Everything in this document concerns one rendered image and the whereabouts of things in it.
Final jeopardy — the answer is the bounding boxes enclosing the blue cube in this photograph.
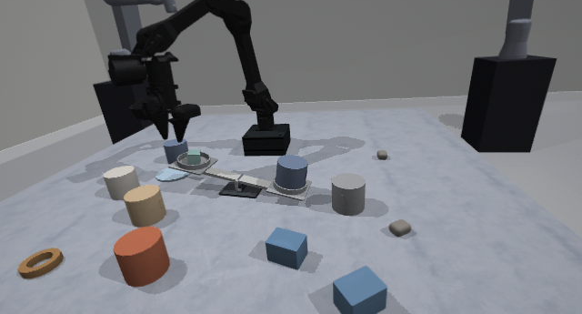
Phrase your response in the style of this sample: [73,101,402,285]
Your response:
[266,228,307,269]
[333,266,387,314]

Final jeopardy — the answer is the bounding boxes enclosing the light blue round disc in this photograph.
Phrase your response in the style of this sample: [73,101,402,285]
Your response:
[156,167,191,182]

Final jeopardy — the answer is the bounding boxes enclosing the tan cylinder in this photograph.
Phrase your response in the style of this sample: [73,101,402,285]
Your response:
[123,185,166,228]

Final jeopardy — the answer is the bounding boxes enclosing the dark blue cylinder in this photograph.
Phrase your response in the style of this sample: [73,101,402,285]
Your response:
[276,155,308,189]
[164,139,188,165]

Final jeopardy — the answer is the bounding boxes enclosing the reddish-brown cylinder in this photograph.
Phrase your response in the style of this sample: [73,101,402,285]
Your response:
[114,226,170,287]

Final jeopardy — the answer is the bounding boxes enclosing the brown flat ring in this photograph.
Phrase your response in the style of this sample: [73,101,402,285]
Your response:
[17,248,64,279]

